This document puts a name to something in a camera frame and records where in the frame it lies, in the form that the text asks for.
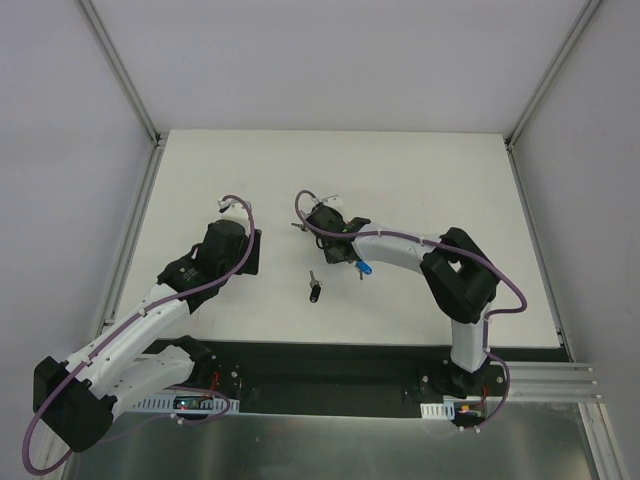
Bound right white cable duct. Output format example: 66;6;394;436
420;401;455;421

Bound right aluminium frame post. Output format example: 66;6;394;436
505;0;605;152

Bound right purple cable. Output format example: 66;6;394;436
293;188;529;441

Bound left white cable duct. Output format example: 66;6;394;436
126;392;240;415

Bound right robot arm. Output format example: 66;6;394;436
299;202;499;399

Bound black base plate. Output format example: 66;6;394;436
152;339;521;416

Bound black-headed key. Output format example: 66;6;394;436
309;270;322;303

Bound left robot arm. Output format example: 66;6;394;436
33;218;261;453

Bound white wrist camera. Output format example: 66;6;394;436
319;195;343;209
217;197;237;213

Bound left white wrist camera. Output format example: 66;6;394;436
217;197;237;213

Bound silver key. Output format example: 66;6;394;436
290;222;310;232

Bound aluminium rail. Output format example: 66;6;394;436
508;362;603;403

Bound aluminium frame post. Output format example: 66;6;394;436
505;0;605;152
75;0;162;147

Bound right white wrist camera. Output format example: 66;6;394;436
319;195;343;209

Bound white cable duct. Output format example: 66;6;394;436
420;401;455;421
126;392;240;415

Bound left aluminium frame post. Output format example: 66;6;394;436
75;0;162;147

